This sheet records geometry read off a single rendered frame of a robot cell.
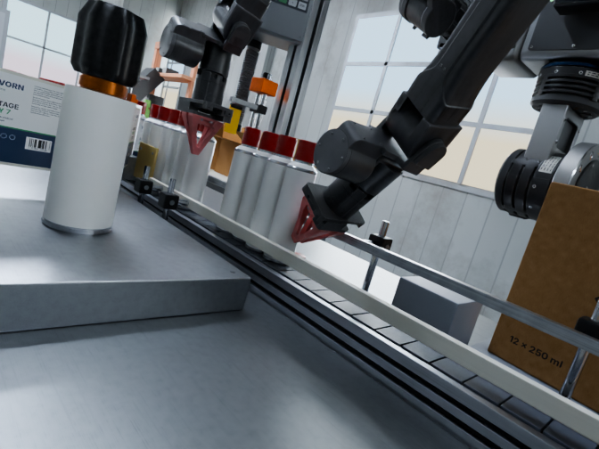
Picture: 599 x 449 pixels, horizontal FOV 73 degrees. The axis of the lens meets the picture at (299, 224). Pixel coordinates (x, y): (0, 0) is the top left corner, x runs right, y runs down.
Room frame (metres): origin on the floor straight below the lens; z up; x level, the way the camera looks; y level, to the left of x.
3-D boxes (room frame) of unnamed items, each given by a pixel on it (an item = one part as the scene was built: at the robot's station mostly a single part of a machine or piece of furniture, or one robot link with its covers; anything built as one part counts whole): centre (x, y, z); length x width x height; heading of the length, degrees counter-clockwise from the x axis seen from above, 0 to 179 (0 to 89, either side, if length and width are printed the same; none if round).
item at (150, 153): (1.00, 0.41, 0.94); 0.10 x 0.01 x 0.09; 46
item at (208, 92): (0.79, 0.23, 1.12); 0.10 x 0.07 x 0.07; 46
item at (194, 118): (0.80, 0.24, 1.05); 0.07 x 0.07 x 0.09; 46
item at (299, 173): (0.67, 0.02, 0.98); 0.05 x 0.05 x 0.20
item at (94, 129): (0.56, 0.31, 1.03); 0.09 x 0.09 x 0.30
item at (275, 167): (0.70, 0.06, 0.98); 0.05 x 0.05 x 0.20
